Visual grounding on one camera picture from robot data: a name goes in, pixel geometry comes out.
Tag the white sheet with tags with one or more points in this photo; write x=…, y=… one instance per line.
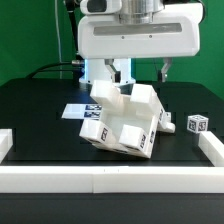
x=82, y=111

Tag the white chair seat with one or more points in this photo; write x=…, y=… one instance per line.
x=115, y=123

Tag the white right fence bar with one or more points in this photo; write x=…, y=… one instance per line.
x=212, y=147

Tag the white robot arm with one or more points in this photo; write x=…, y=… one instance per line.
x=95, y=69

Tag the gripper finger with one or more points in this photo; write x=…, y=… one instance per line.
x=162, y=74
x=115, y=74

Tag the white fence bar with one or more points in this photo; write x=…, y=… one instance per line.
x=212, y=147
x=80, y=179
x=6, y=142

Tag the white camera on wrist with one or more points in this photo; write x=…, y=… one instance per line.
x=100, y=6

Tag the white tagged cube nut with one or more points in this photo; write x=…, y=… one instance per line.
x=197, y=123

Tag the white left fence bar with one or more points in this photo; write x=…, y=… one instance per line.
x=6, y=142

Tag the white front fence bar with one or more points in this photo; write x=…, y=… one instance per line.
x=80, y=179

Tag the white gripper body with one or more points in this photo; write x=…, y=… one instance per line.
x=142, y=30

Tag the white chair back frame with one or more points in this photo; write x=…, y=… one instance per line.
x=142, y=108

